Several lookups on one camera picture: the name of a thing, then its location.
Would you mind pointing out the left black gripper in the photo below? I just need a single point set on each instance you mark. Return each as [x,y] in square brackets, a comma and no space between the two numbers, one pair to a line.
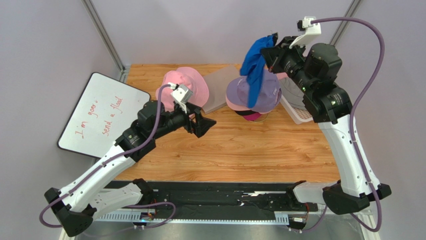
[198,128]

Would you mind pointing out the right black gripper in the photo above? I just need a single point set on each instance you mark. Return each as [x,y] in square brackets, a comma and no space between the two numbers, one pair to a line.
[277,58]

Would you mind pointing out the blue hat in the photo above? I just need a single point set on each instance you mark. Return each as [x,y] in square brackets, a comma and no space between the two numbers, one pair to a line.
[253,66]

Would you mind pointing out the lavender baseball cap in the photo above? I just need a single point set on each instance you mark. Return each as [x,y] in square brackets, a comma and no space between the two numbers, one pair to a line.
[268,98]

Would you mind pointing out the magenta baseball cap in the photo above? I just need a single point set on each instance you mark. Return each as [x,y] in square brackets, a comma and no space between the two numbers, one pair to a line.
[252,116]

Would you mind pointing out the pink bucket hat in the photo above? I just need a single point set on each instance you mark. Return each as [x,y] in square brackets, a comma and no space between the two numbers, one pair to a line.
[192,79]

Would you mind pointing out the pink baseball cap white logo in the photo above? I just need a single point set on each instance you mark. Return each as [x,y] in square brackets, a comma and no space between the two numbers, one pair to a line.
[236,107]

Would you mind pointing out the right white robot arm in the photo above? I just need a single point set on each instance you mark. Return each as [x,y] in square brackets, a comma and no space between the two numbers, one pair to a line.
[330,107]

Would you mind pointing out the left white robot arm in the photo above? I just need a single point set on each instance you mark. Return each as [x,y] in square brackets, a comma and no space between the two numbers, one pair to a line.
[82,201]

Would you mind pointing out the light pink cap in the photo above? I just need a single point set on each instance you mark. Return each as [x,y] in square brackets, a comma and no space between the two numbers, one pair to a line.
[281,75]

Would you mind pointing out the grey flat board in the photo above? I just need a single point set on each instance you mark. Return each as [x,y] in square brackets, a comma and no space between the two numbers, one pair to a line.
[217,83]

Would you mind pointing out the white plastic basket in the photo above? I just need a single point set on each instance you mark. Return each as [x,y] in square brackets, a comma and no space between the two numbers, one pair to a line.
[292,101]

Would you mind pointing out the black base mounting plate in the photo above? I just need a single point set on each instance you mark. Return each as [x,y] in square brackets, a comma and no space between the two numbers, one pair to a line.
[224,200]

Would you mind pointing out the white whiteboard with red writing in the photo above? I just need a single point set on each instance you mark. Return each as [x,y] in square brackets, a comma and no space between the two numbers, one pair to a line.
[104,110]

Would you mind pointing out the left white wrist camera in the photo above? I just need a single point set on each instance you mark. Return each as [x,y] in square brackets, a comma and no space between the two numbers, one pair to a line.
[180,95]

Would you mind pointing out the aluminium frame rail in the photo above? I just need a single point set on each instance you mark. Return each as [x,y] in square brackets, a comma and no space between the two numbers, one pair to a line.
[132,223]

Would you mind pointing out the left corner aluminium post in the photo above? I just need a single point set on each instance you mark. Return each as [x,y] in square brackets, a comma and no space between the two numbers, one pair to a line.
[100,27]

